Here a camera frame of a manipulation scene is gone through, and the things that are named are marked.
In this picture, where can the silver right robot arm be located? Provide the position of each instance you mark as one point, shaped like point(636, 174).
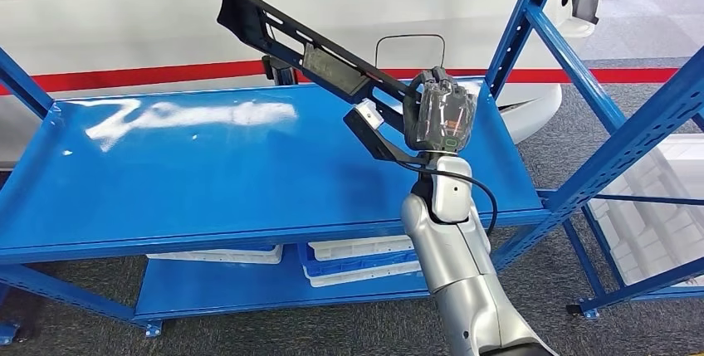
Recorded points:
point(462, 265)

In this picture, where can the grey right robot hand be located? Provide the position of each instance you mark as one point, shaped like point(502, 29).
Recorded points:
point(440, 117)

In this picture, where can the blue metal shelf rack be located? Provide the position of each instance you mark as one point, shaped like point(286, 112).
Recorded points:
point(649, 198)
point(165, 188)

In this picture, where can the black plastic plate bracket part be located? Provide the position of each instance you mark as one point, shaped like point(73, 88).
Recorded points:
point(330, 73)

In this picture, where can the blue plastic crate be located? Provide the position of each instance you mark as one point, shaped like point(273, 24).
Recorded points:
point(357, 265)

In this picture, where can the black stanchion post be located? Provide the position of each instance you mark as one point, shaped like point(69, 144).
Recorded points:
point(278, 70)

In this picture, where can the white plastic crate stack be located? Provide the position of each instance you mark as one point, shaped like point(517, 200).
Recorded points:
point(660, 227)

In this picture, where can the white car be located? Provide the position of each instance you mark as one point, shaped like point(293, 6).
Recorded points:
point(137, 29)

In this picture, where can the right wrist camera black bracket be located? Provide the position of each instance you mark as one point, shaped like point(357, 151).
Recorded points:
point(374, 142)

